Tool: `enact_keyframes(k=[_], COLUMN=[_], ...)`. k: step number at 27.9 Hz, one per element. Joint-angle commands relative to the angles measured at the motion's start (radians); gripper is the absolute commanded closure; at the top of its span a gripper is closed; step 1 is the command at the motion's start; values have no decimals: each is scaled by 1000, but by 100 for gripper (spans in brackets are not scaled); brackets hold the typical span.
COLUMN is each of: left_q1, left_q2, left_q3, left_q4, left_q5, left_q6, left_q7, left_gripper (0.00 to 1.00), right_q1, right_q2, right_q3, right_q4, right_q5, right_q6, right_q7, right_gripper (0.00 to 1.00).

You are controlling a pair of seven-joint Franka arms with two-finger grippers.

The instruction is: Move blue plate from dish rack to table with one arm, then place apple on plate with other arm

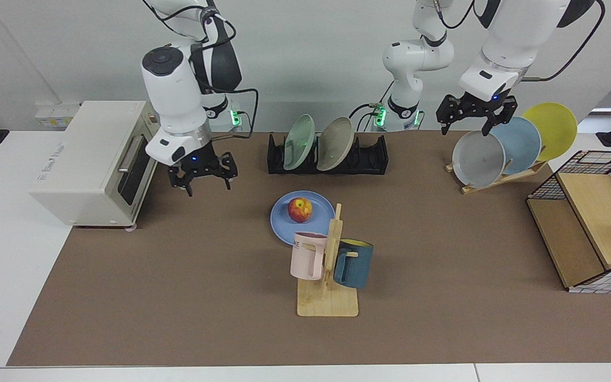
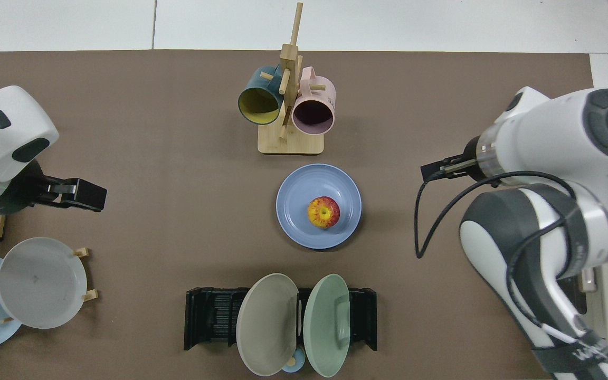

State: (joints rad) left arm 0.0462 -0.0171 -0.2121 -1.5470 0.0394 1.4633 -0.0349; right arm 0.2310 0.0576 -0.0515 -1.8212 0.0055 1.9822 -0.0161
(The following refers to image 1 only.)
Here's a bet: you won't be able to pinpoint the grey plate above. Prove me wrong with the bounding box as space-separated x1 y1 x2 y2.
452 131 507 189

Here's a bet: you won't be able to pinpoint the wooden plate stand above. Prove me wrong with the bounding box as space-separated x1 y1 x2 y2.
446 159 548 195

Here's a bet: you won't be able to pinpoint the light blue plate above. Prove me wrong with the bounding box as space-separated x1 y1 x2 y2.
488 116 542 176

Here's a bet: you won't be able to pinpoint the red yellow apple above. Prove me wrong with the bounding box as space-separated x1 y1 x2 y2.
287 197 313 223

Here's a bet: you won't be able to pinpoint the beige plate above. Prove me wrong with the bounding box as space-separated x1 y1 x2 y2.
317 117 355 172

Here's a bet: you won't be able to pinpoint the brown table cloth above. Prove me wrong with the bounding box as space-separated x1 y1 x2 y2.
7 131 611 367

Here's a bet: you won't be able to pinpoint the pale toaster oven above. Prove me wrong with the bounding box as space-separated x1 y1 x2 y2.
29 101 161 231

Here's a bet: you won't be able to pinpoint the black dish rack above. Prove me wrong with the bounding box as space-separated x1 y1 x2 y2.
267 133 389 176

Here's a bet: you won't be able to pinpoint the teal mug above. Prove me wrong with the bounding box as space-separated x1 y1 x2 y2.
333 239 374 289

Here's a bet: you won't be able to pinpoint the pink mug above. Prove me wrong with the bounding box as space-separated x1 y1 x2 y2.
290 231 328 281

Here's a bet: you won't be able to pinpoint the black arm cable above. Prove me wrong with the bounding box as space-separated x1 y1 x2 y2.
202 88 260 140
519 0 606 83

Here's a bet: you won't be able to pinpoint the periwinkle blue plate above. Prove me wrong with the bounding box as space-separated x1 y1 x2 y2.
270 190 336 247

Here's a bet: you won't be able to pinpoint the white wall socket box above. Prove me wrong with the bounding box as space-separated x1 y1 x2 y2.
35 103 81 129

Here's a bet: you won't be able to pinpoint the yellow plate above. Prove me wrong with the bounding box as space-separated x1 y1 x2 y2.
522 102 578 162

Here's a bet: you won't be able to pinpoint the wire basket with wooden floor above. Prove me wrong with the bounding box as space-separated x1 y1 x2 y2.
526 150 611 294

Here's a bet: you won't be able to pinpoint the wooden cup stand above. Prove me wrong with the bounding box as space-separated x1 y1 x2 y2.
297 203 360 318

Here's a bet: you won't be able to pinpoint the pale green plate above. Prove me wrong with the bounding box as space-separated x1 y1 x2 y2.
283 114 317 171

